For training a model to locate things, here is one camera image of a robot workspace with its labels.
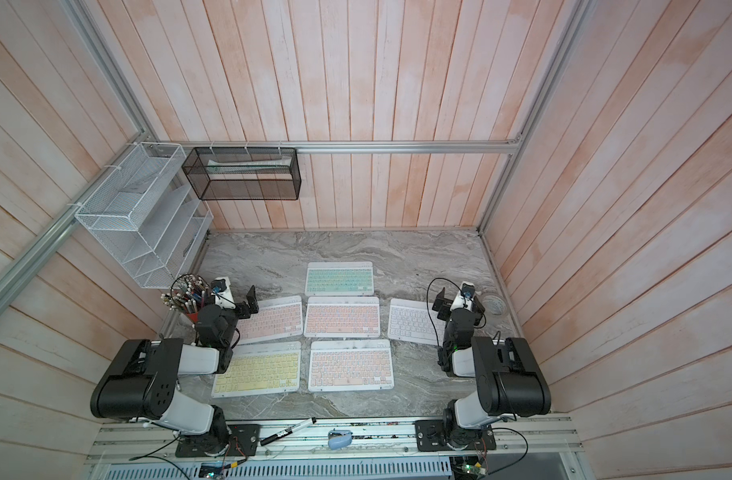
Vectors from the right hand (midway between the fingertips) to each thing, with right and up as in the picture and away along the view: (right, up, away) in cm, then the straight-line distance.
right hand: (459, 290), depth 90 cm
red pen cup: (-79, -1, -9) cm, 79 cm away
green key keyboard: (-38, +3, +15) cm, 41 cm away
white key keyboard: (-15, -10, +4) cm, 19 cm away
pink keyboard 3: (-33, -22, -5) cm, 40 cm away
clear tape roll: (+14, -6, +7) cm, 17 cm away
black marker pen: (-48, -34, -16) cm, 61 cm away
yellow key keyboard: (-60, -22, -5) cm, 65 cm away
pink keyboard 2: (-36, -9, +5) cm, 38 cm away
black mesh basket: (-72, +40, +13) cm, 83 cm away
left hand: (-68, 0, +1) cm, 68 cm away
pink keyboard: (-59, -10, +5) cm, 60 cm away
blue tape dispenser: (-36, -35, -18) cm, 53 cm away
